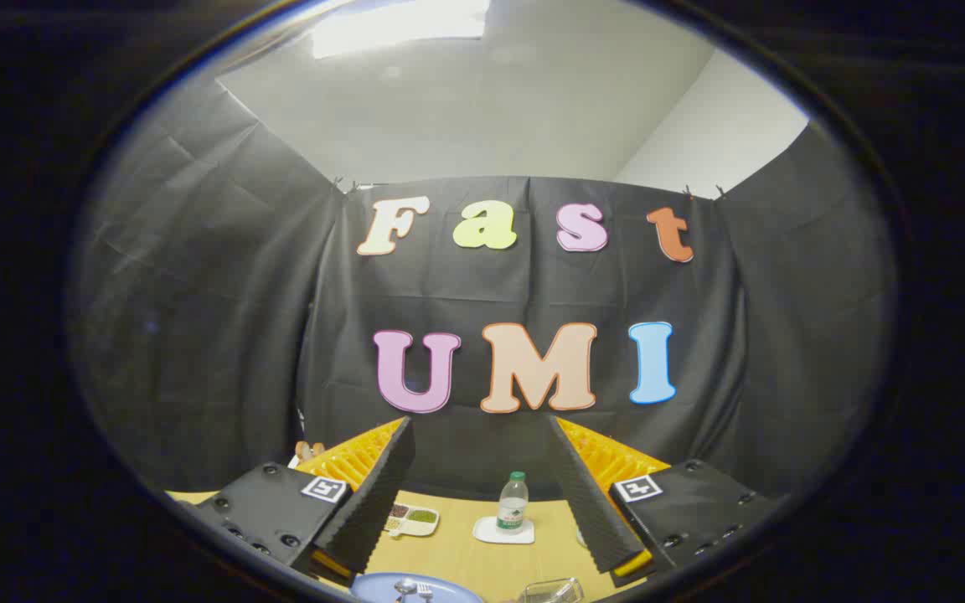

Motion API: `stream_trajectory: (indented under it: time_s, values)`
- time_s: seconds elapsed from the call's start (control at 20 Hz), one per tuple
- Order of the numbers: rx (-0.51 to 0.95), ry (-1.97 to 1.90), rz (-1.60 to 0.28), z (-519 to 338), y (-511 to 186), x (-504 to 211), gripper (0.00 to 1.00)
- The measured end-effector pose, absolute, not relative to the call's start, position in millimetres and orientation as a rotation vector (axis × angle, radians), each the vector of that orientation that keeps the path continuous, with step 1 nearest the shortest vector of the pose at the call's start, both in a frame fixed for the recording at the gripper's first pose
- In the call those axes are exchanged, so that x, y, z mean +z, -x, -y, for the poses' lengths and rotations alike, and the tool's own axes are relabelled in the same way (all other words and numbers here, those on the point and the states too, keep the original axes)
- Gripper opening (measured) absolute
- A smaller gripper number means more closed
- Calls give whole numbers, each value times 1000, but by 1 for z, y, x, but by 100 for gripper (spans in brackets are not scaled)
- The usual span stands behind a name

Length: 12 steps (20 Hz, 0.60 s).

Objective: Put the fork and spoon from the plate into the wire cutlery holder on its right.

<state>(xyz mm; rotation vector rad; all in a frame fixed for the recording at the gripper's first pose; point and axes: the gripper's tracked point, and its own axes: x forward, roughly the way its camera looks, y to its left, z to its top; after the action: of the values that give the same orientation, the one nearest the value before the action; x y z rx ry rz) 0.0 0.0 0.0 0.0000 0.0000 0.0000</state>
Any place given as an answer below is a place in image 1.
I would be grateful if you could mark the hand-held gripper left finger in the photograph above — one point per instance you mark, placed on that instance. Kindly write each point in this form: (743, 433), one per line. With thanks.
(369, 502)

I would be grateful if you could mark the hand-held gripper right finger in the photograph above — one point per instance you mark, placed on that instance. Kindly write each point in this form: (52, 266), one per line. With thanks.
(591, 502)

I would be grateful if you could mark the white divided dish of grains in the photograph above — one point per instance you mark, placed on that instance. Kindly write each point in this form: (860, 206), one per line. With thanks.
(420, 519)

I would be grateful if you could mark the clear plastic water bottle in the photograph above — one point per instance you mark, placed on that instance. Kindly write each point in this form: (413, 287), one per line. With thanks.
(513, 507)

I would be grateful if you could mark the ceiling light panel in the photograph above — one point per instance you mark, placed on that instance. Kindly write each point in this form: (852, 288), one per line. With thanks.
(399, 25)

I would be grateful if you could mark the white square coaster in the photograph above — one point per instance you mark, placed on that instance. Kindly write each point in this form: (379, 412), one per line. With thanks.
(487, 532)

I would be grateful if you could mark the blue round plate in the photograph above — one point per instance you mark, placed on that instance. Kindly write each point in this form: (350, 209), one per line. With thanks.
(382, 590)

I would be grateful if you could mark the toast bread slice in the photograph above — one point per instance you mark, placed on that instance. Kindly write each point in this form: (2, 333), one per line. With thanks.
(317, 450)
(303, 452)

